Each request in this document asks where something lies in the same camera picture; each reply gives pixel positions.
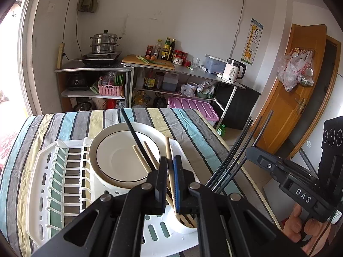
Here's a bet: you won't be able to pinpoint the white power strip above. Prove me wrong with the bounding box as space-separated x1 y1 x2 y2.
56 42 65 70

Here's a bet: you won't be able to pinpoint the person right hand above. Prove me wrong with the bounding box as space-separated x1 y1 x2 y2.
282 204 332 256

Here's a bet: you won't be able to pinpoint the striped tablecloth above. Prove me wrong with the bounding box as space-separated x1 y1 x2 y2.
0 108 282 257

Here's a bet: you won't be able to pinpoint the white utensil holder cup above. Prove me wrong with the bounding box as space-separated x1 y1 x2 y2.
162 205 197 234

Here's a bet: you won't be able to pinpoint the metal kitchen shelf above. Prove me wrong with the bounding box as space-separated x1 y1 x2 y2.
54 61 246 129

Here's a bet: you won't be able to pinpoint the wooden cutting board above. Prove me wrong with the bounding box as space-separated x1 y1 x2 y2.
122 55 175 70

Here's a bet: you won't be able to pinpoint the induction cooktop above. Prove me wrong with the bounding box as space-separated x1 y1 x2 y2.
79 51 122 67

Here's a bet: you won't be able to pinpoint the clear plastic container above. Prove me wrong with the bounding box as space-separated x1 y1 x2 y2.
204 54 227 74

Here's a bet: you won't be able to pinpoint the wooden door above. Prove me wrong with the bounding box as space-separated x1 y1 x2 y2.
257 24 341 158

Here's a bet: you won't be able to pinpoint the pink lidded storage box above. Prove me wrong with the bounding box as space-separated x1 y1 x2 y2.
167 96 219 126

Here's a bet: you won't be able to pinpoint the green bottle on floor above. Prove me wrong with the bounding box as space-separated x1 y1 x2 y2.
217 124 226 137

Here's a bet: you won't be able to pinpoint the plastic bags on door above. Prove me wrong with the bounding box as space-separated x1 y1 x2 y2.
277 48 314 92

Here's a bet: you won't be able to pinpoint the wooden chopstick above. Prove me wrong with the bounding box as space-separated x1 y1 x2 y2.
143 141 159 169
132 145 152 173
166 137 177 213

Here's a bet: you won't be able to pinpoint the green label sauce bottle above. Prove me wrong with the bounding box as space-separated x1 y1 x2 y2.
160 37 170 60

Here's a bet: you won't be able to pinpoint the white dish drying rack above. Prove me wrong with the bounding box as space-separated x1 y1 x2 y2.
26 137 198 256

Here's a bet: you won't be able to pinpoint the dark sauce bottle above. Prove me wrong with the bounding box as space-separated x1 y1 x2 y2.
167 38 176 61

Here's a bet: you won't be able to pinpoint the giraffe height chart poster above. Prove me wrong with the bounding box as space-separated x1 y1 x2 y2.
241 19 263 65

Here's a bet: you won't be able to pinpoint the stainless steel steamer pot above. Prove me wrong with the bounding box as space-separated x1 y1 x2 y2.
90 30 122 54

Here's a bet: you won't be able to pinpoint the white ceramic bowl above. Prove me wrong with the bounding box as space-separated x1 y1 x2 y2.
89 122 172 196

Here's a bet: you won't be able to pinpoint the pink plastic basket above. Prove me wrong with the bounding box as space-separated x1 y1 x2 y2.
98 85 123 97

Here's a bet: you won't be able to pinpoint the white electric kettle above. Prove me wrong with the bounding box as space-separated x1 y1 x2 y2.
222 58 247 83

